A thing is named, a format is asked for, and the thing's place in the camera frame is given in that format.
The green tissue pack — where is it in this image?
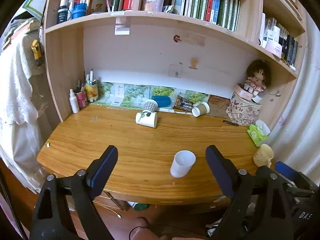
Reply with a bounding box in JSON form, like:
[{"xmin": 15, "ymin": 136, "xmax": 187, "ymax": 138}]
[{"xmin": 247, "ymin": 120, "xmax": 271, "ymax": 147}]

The cream ceramic mug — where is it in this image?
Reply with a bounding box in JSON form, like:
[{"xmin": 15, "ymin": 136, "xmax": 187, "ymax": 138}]
[{"xmin": 253, "ymin": 144, "xmax": 274, "ymax": 168}]

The checkered paper cup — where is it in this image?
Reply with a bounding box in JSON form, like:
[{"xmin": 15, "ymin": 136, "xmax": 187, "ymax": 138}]
[{"xmin": 142, "ymin": 99, "xmax": 158, "ymax": 113}]

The dark cosmetic bottle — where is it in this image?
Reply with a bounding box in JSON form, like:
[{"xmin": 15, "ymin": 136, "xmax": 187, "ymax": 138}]
[{"xmin": 57, "ymin": 0, "xmax": 68, "ymax": 24}]

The red pen holder can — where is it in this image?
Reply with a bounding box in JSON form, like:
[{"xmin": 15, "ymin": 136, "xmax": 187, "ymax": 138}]
[{"xmin": 75, "ymin": 90, "xmax": 87, "ymax": 109}]

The green leaf poster sheet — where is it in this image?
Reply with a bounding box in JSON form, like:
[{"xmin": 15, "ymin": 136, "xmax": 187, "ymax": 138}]
[{"xmin": 94, "ymin": 82, "xmax": 209, "ymax": 109}]

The pink box on shelf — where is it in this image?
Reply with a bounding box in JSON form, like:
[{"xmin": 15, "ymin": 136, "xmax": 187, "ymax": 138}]
[{"xmin": 263, "ymin": 39, "xmax": 282, "ymax": 59}]

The brown-haired rag doll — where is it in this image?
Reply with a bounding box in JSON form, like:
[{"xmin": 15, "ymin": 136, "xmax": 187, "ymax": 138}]
[{"xmin": 244, "ymin": 60, "xmax": 271, "ymax": 96}]

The pink round box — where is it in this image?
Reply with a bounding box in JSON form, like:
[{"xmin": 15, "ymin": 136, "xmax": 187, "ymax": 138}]
[{"xmin": 234, "ymin": 84, "xmax": 253, "ymax": 101}]

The wooden bookshelf desk unit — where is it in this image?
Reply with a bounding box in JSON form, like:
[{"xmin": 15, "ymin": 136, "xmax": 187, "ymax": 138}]
[{"xmin": 37, "ymin": 0, "xmax": 306, "ymax": 205}]

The dark snack packet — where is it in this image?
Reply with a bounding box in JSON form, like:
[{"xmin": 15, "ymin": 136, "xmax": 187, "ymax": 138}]
[{"xmin": 173, "ymin": 95, "xmax": 194, "ymax": 112}]

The black pen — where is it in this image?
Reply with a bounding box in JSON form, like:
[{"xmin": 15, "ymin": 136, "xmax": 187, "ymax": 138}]
[{"xmin": 223, "ymin": 120, "xmax": 239, "ymax": 127}]

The white lace cloth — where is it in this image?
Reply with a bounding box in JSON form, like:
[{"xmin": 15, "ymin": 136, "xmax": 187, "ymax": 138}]
[{"xmin": 1, "ymin": 34, "xmax": 48, "ymax": 193}]

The cardboard with red drawing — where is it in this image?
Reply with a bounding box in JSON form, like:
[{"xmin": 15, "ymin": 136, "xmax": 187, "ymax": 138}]
[{"xmin": 207, "ymin": 95, "xmax": 230, "ymax": 119}]

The plain white plastic cup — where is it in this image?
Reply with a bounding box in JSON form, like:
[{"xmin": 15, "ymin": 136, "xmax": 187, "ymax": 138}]
[{"xmin": 170, "ymin": 150, "xmax": 196, "ymax": 178}]

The floral white curtain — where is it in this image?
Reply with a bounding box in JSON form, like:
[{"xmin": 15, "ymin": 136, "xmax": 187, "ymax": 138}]
[{"xmin": 270, "ymin": 14, "xmax": 320, "ymax": 185}]

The brown sleeved paper cup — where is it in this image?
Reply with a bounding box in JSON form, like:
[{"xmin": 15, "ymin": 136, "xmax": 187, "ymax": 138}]
[{"xmin": 191, "ymin": 102, "xmax": 210, "ymax": 117}]

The stack of books left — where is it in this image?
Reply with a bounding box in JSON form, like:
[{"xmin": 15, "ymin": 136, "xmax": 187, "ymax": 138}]
[{"xmin": 2, "ymin": 17, "xmax": 40, "ymax": 50}]

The blue cylindrical case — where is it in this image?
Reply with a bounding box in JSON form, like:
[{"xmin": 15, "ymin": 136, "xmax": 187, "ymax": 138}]
[{"xmin": 151, "ymin": 95, "xmax": 171, "ymax": 108}]

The printed white fabric basket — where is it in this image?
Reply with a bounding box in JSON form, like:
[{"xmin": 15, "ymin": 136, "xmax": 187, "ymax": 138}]
[{"xmin": 226, "ymin": 90, "xmax": 261, "ymax": 126}]

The yellow pen holder can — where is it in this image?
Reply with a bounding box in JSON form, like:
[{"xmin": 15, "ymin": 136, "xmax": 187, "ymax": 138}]
[{"xmin": 85, "ymin": 80, "xmax": 99, "ymax": 102}]

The yellow hanging toy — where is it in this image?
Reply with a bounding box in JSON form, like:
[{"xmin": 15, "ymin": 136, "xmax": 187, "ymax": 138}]
[{"xmin": 31, "ymin": 40, "xmax": 43, "ymax": 66}]

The white spray bottle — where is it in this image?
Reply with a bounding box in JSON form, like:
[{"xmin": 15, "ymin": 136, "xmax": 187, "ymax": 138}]
[{"xmin": 69, "ymin": 89, "xmax": 80, "ymax": 114}]

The blue jar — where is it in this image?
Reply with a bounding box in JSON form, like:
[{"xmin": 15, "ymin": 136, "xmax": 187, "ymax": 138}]
[{"xmin": 72, "ymin": 3, "xmax": 87, "ymax": 19}]

